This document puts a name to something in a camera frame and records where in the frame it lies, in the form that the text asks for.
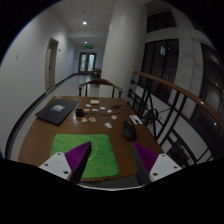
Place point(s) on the wooden chair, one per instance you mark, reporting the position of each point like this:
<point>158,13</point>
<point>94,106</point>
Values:
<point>100,82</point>

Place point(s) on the double glass door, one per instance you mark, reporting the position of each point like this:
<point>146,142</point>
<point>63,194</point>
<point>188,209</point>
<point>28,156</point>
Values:
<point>87,62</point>

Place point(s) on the wooden stair railing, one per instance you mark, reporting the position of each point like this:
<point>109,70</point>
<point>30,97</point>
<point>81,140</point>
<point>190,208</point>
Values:
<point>184,126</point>

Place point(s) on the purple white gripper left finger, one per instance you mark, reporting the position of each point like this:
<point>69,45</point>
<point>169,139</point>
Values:
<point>69,165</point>

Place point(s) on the green exit sign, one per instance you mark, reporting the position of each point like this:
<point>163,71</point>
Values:
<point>89,47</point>

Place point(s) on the black laptop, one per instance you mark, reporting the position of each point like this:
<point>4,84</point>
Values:
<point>56,112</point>

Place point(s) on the green mouse pad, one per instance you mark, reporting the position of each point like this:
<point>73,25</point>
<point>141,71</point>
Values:
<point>101,162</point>

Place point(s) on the white booklet at table edge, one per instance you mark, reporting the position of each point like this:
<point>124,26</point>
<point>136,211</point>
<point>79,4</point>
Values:
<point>136,119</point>

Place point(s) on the black computer mouse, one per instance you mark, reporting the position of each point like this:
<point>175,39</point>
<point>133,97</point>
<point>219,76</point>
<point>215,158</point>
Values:
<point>129,131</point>

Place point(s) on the side doorway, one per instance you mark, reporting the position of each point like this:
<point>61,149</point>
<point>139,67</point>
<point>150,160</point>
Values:
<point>50,63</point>

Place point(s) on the tan card on table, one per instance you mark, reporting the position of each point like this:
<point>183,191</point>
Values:
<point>92,119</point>

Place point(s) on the white box far table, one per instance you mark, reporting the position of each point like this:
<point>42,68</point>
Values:
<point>94,102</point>

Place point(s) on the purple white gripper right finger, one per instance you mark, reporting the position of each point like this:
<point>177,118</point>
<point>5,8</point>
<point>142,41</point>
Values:
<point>151,166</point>

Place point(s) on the white card near mouse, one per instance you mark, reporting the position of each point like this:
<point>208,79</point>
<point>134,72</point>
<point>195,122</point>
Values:
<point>108,125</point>

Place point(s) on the small black box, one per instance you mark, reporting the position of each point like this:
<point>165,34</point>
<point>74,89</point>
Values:
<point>79,113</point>

